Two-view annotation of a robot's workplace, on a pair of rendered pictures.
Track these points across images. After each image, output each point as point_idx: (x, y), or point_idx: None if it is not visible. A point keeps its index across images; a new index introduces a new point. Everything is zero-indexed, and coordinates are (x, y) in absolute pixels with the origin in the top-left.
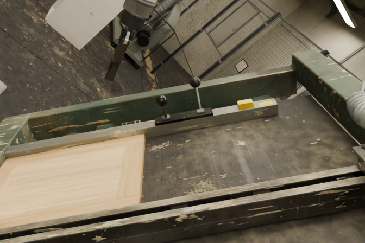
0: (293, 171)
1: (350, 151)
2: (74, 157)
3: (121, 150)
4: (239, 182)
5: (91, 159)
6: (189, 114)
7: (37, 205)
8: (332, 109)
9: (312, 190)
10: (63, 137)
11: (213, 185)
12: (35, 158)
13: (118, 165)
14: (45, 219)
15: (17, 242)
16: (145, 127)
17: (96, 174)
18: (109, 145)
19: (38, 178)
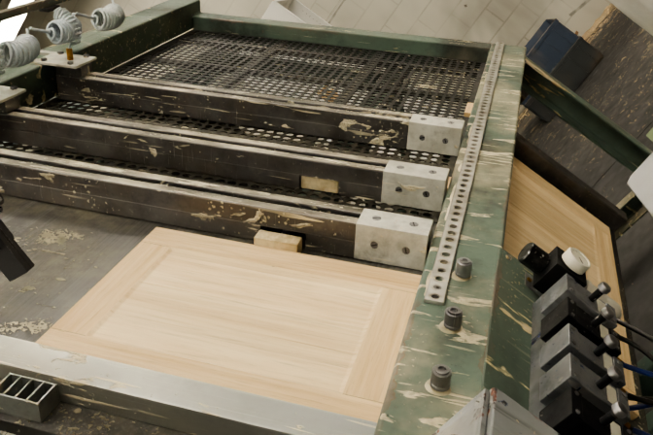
0: None
1: None
2: (204, 357)
3: (104, 331)
4: (11, 225)
5: (171, 336)
6: None
7: (290, 283)
8: None
9: (0, 149)
10: (207, 407)
11: (41, 234)
12: (294, 395)
13: (133, 300)
14: (278, 256)
15: (304, 199)
16: (14, 341)
17: (178, 297)
18: (116, 354)
19: (288, 336)
